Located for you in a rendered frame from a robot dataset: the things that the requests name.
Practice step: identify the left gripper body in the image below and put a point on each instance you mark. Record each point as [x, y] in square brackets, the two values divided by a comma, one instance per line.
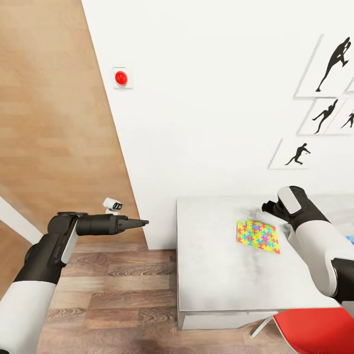
[104, 224]

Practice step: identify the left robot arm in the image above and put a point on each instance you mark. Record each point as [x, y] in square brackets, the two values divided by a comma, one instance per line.
[24, 308]

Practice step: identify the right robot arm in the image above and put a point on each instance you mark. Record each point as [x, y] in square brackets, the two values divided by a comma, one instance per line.
[328, 254]

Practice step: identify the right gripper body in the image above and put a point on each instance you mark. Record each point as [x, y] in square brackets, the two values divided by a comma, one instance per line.
[272, 209]

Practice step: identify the jigsaw puzzle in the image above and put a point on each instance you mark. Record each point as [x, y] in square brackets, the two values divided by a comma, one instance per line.
[258, 235]

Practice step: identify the toy box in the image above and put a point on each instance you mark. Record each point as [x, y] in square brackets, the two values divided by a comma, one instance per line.
[342, 220]

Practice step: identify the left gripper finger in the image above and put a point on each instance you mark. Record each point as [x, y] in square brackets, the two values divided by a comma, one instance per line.
[126, 218]
[122, 225]

